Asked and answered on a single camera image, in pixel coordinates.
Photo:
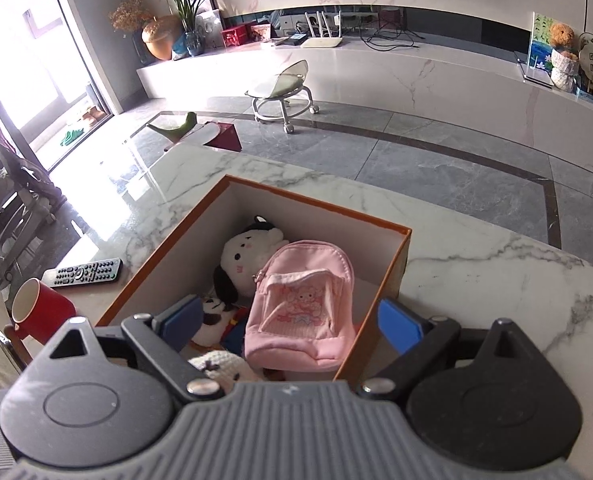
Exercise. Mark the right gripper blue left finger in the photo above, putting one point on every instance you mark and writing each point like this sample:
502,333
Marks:
157,341

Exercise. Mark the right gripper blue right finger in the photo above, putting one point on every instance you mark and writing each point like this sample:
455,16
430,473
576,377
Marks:
422,346

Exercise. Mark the crochet bunny flower doll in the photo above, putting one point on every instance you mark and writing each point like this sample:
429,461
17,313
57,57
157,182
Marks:
225,367

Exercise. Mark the white pink striped dog plush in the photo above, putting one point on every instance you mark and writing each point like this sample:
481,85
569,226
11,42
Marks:
243,256

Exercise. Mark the small pink backpack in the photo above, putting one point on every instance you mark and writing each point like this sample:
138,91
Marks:
301,319

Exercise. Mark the orange cardboard box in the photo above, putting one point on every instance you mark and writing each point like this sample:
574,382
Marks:
184,262

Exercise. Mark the black tv remote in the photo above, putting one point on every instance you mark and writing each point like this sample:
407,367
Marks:
91,273

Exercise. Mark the red mug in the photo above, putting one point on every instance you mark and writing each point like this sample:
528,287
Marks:
38,311

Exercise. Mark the green bird toy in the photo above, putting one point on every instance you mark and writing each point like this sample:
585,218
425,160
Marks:
177,133

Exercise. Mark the white marble tv console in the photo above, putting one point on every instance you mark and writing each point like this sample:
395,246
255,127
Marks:
465,88

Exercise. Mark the small rolling stool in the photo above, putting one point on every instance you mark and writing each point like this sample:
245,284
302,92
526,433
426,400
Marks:
281,88

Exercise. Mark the green plant in vase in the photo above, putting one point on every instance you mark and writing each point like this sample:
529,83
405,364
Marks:
187,11

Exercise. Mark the orange ceramic vase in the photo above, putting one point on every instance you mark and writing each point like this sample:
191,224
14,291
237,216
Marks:
160,35

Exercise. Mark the red storage box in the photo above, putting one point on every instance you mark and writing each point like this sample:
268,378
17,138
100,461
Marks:
235,36

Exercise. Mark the brown teddy bear figure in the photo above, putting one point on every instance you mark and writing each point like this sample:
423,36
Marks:
564,60

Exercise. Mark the white wifi router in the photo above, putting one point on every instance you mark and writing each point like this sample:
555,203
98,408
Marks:
321,33

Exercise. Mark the dried flower bouquet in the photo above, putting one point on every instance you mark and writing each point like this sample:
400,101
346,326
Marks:
130,16

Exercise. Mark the blue green picture frame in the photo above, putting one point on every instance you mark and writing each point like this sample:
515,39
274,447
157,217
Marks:
537,65

